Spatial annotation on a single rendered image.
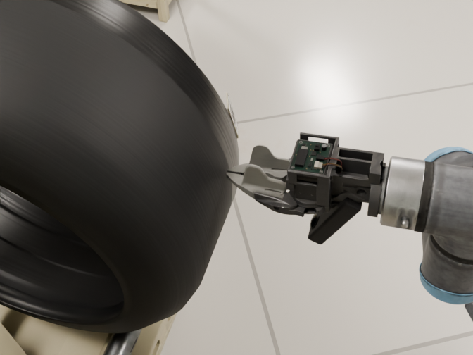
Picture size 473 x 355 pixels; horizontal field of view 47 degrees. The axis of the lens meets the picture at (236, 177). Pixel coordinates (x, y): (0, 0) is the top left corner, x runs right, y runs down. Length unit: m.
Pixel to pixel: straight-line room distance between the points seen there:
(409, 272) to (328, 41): 1.42
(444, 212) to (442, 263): 0.10
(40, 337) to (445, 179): 0.82
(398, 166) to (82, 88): 0.38
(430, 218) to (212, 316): 1.42
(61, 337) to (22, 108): 0.65
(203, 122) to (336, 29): 2.50
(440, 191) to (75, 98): 0.43
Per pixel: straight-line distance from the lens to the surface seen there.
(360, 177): 0.68
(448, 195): 0.68
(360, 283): 2.12
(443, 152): 0.90
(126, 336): 1.00
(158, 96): 0.67
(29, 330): 1.19
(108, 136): 0.61
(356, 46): 3.07
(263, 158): 0.74
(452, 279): 0.78
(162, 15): 3.19
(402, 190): 0.68
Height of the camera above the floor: 1.83
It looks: 51 degrees down
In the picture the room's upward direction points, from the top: straight up
